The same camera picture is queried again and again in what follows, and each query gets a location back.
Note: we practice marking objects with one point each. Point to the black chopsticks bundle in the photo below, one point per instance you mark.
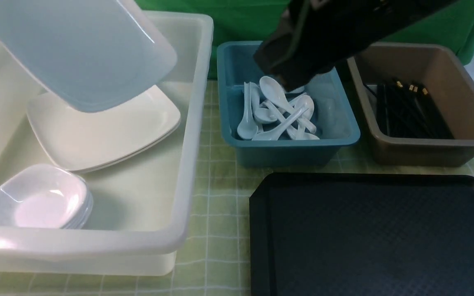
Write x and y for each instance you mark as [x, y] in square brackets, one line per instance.
[407, 110]

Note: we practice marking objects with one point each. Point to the brown plastic bin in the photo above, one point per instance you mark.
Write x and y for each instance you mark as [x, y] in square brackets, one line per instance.
[446, 80]

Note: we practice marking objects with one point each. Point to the large white plastic bin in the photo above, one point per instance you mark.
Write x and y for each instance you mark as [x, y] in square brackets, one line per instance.
[141, 205]

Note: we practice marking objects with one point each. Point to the upper white square plate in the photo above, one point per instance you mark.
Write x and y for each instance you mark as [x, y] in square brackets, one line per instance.
[84, 142]

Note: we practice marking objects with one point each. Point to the teal plastic bin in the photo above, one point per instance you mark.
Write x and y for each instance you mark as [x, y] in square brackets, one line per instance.
[334, 118]

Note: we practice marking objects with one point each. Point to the black serving tray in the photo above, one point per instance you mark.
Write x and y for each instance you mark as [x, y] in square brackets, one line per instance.
[344, 234]

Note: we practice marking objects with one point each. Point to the green backdrop cloth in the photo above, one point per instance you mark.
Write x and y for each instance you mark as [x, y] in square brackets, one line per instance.
[254, 20]

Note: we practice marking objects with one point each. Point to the white small square bowl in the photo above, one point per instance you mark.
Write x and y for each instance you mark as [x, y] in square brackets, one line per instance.
[45, 196]

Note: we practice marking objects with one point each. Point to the green checkered tablecloth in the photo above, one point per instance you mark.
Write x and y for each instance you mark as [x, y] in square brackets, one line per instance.
[214, 261]

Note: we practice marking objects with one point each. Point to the large white rice plate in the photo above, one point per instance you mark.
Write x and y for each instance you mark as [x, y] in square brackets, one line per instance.
[93, 54]

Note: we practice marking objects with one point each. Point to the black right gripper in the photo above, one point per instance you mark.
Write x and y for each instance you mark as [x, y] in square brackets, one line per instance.
[312, 36]

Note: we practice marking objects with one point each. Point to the white ceramic spoon upright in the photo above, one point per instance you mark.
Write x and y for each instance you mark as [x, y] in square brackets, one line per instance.
[247, 127]

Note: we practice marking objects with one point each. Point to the white ceramic spoon long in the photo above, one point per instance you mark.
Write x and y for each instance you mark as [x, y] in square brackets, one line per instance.
[275, 133]

